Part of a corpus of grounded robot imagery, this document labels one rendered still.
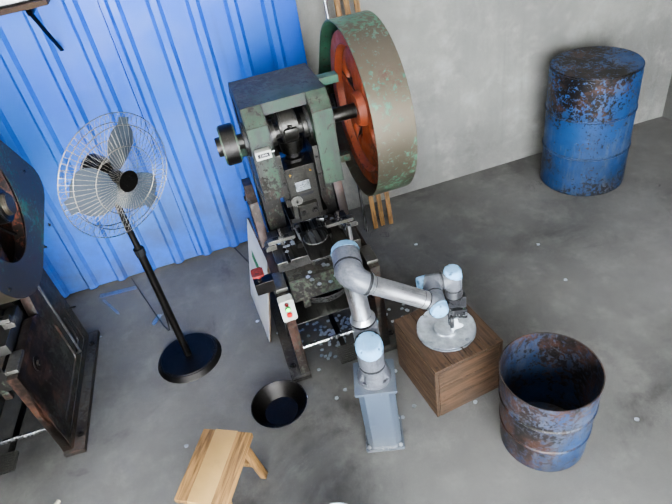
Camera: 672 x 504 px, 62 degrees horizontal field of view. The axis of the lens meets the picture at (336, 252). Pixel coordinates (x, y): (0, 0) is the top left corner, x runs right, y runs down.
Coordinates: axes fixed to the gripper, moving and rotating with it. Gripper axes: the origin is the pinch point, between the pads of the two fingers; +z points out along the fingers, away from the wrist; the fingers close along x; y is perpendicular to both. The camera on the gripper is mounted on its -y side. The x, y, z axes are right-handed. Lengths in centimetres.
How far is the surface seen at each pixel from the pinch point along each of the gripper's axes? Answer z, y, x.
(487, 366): 31.4, 17.3, 0.6
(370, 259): -12, -32, 42
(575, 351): 11, 52, -13
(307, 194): -49, -57, 53
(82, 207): -75, -151, 28
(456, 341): 16.6, 3.6, 6.0
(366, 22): -121, -19, 64
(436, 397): 36.3, -9.8, -10.2
